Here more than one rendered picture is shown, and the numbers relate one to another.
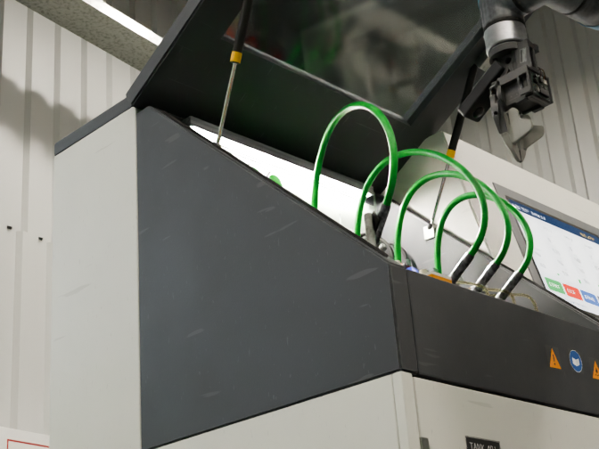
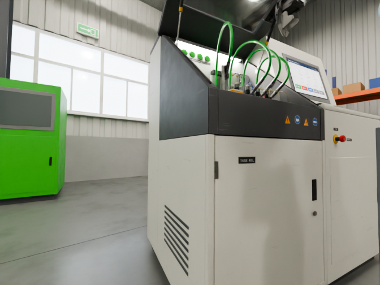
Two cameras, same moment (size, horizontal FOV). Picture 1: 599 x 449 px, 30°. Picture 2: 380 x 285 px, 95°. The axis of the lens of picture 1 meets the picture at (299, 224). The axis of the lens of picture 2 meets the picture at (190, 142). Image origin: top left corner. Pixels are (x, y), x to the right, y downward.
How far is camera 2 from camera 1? 1.03 m
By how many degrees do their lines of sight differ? 29
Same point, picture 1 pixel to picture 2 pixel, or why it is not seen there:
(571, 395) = (293, 133)
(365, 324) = (200, 112)
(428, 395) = (221, 143)
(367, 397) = (198, 141)
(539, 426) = (276, 147)
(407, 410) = (209, 150)
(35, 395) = not seen: hidden behind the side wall
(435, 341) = (229, 119)
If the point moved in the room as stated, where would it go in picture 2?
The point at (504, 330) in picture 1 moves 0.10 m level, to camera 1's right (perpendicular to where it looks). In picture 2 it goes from (265, 111) to (294, 109)
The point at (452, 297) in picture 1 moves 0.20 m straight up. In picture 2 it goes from (241, 99) to (241, 46)
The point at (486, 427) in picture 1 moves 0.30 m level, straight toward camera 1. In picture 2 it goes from (249, 151) to (224, 152)
